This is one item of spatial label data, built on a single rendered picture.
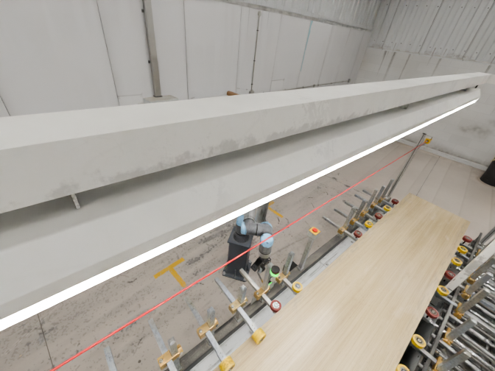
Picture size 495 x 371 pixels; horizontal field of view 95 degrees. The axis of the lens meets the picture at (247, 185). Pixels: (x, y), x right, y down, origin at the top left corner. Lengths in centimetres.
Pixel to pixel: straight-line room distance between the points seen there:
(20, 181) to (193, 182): 15
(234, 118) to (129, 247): 18
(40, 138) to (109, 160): 5
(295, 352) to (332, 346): 26
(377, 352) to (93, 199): 193
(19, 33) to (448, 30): 852
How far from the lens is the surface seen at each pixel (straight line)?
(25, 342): 322
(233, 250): 267
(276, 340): 180
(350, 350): 194
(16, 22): 313
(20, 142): 23
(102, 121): 25
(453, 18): 872
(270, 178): 36
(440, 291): 266
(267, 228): 167
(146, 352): 276
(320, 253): 258
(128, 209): 27
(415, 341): 221
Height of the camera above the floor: 255
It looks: 35 degrees down
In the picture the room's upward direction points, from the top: 7 degrees clockwise
